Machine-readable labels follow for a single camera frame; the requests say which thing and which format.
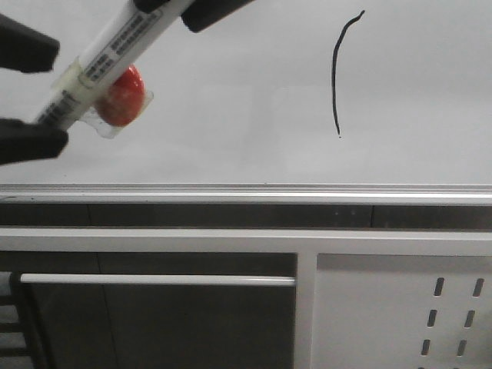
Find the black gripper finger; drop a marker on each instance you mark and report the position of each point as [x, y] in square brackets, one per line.
[21, 141]
[26, 50]
[149, 5]
[204, 13]

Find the white whiteboard marker pen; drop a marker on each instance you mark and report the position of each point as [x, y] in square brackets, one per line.
[127, 35]

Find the red round magnet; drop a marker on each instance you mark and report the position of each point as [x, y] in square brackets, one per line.
[121, 104]

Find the white horizontal metal rod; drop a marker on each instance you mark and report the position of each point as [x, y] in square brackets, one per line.
[141, 279]

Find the black marker stroke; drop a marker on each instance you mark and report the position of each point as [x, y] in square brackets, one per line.
[334, 59]

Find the white perforated metal panel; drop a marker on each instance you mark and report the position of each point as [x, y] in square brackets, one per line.
[382, 311]

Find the whiteboard with aluminium frame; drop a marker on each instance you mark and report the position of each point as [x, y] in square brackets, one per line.
[245, 107]

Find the white metal stand frame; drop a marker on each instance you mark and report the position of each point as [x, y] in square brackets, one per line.
[307, 245]

